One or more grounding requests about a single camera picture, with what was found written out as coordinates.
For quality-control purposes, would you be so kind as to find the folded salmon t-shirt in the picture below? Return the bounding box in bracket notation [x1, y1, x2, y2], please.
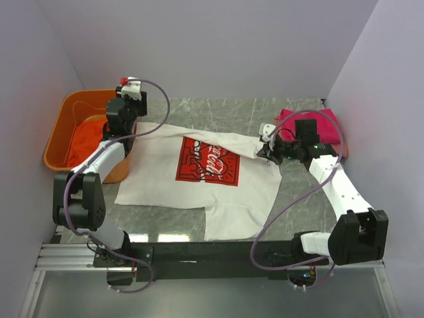
[277, 117, 348, 158]

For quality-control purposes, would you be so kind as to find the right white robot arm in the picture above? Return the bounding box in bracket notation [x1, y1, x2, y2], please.
[257, 119, 388, 266]

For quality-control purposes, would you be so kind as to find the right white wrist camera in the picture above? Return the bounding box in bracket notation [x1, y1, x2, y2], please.
[258, 123, 276, 150]

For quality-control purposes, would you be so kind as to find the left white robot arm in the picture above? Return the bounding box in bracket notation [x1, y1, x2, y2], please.
[52, 89, 147, 266]

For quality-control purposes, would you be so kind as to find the white printed t-shirt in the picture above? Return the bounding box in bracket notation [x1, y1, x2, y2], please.
[115, 123, 282, 240]

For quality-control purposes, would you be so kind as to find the orange t-shirt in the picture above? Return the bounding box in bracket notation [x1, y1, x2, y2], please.
[67, 120, 106, 168]

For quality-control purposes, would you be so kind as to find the orange plastic laundry basket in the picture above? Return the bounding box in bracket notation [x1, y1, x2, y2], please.
[44, 89, 121, 172]

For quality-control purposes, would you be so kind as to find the folded magenta t-shirt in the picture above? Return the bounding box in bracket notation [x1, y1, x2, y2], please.
[275, 109, 343, 144]

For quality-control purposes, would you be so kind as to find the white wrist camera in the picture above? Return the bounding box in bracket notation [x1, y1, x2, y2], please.
[258, 123, 276, 150]
[117, 77, 142, 100]

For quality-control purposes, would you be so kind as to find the aluminium frame rail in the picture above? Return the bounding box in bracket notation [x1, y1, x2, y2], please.
[18, 178, 400, 318]

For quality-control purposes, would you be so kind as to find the black base crossbar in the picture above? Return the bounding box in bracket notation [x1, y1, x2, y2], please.
[93, 240, 329, 286]

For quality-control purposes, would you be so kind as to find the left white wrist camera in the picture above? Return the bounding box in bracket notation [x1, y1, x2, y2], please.
[117, 77, 142, 100]

